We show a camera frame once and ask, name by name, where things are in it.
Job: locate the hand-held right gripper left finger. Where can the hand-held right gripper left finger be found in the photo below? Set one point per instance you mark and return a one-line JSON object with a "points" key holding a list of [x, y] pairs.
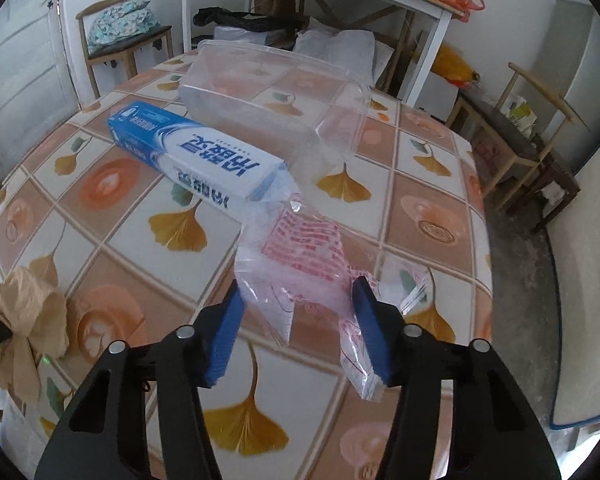
{"points": [[225, 340]]}

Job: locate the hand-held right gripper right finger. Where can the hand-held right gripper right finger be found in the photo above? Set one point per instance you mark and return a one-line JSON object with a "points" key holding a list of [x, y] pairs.
{"points": [[375, 340]]}

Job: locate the clear red printed plastic bag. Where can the clear red printed plastic bag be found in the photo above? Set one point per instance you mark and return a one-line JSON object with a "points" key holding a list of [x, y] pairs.
{"points": [[305, 255]]}

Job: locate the blue white toothpaste box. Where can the blue white toothpaste box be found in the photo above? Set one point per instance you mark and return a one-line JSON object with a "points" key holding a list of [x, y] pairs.
{"points": [[190, 150]]}

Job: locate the clear plastic container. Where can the clear plastic container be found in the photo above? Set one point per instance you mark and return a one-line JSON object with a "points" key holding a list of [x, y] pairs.
{"points": [[260, 90]]}

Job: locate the ginkgo patterned tablecloth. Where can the ginkgo patterned tablecloth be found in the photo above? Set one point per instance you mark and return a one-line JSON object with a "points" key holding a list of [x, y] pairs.
{"points": [[130, 240]]}

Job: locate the white mattress blue edge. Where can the white mattress blue edge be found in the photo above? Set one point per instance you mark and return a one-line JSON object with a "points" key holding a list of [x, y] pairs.
{"points": [[585, 285]]}

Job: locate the white rag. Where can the white rag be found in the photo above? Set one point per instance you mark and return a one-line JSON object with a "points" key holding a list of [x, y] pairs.
{"points": [[555, 192]]}

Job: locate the dark wooden stool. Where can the dark wooden stool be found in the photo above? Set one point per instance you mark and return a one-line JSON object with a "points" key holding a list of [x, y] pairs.
{"points": [[555, 170]]}

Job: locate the wooden chair dark seat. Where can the wooden chair dark seat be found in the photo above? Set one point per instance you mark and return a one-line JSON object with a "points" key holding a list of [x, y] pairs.
{"points": [[130, 47], [500, 125]]}

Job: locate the white panel door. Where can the white panel door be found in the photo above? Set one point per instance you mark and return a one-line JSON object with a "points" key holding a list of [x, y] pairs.
{"points": [[25, 85]]}

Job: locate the white low cabinet box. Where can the white low cabinet box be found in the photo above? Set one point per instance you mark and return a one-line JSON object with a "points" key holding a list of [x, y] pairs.
{"points": [[437, 92]]}

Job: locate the white green paper bag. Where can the white green paper bag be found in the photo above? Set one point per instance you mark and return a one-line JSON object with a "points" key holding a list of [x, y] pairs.
{"points": [[517, 110]]}

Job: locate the yellow plastic bag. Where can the yellow plastic bag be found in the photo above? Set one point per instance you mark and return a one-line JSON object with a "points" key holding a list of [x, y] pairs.
{"points": [[452, 65]]}

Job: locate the white woven sack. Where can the white woven sack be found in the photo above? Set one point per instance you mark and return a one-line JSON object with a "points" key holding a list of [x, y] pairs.
{"points": [[340, 47]]}

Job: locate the white storage box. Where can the white storage box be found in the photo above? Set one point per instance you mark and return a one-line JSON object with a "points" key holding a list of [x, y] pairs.
{"points": [[245, 37]]}

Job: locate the black bag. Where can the black bag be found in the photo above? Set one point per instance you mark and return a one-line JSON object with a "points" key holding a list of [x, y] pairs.
{"points": [[240, 17]]}

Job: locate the floral cushion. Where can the floral cushion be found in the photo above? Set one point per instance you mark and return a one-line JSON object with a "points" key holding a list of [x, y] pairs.
{"points": [[120, 25]]}

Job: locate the brown paper shopping bag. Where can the brown paper shopping bag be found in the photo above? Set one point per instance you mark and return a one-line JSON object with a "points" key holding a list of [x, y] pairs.
{"points": [[272, 2]]}

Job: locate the grey refrigerator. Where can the grey refrigerator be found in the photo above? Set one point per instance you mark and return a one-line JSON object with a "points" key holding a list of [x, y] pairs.
{"points": [[575, 50]]}

